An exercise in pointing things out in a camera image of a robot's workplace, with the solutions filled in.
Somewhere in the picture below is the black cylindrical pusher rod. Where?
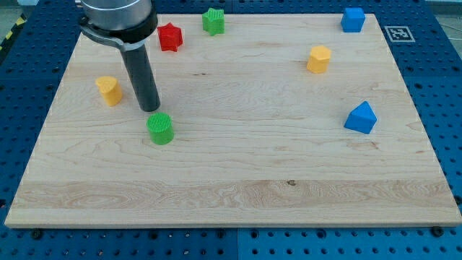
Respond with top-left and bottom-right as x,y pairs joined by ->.
121,44 -> 160,112

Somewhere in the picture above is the green cylinder block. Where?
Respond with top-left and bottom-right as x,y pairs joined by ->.
146,113 -> 174,145

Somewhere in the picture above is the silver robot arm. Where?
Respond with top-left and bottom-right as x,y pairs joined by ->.
79,0 -> 160,112

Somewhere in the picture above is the red star block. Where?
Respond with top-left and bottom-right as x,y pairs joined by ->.
157,22 -> 183,52

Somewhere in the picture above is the yellow heart block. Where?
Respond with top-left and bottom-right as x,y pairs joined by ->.
95,76 -> 123,106

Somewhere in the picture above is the green star block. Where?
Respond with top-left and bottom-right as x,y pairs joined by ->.
202,7 -> 225,36

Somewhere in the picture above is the wooden board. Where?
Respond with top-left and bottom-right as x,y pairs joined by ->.
5,14 -> 461,229

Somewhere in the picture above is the yellow hexagon block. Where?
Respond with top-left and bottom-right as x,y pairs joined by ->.
307,45 -> 331,74

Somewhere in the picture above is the blue cube block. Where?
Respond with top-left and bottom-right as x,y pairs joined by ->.
341,7 -> 366,33

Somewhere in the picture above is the blue triangular prism block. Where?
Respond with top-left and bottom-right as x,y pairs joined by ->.
344,101 -> 377,134

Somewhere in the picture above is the white fiducial marker tag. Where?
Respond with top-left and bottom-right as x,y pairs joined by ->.
384,25 -> 415,43

